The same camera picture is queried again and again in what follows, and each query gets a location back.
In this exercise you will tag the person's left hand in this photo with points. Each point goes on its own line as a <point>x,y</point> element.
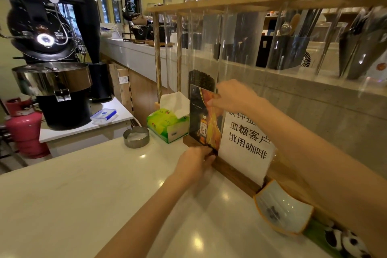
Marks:
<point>193,164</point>

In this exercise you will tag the round metal ashtray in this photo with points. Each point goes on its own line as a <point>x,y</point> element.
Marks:
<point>136,140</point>

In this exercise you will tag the panda toy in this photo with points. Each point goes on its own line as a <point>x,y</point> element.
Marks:
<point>347,242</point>

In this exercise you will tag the white ceramic dish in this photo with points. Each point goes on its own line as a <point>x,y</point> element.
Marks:
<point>282,209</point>

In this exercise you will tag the rear window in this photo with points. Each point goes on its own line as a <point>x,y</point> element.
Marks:
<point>116,5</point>

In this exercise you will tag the person's right forearm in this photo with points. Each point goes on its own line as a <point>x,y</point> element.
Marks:
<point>320,164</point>

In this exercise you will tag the black chaff collector cyclone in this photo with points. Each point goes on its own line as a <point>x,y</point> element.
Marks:
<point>87,38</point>

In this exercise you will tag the black tabletop stove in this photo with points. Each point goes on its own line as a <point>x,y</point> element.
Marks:
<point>141,32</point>

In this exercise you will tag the person's right hand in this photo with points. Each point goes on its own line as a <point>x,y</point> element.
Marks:
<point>237,97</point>

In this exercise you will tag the wooden sign base block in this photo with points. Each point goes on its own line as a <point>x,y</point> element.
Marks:
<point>239,176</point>

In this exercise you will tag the whisky advert sign wooden base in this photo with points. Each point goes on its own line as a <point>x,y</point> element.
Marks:
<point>192,143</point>

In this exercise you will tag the black coffee roaster machine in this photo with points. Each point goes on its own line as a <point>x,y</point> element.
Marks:
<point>45,78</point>

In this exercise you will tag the green leaf mat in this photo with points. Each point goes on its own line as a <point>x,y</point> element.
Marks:
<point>316,235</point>

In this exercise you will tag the pink gas cylinder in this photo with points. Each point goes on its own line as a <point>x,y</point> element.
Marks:
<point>25,133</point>

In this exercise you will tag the white printed sign sheet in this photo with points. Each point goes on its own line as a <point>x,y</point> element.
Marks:
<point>245,152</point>

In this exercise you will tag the black utensil holder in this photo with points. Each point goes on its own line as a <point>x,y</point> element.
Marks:
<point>284,52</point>

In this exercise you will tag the person's left forearm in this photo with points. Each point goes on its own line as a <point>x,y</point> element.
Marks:
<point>145,221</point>

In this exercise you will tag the blue lid plastic container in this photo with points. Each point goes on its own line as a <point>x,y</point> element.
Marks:
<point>103,115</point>

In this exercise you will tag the low white platform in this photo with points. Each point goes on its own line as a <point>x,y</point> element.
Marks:
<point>87,137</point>

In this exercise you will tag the green tissue box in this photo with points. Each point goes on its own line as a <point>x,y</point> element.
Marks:
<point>163,123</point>

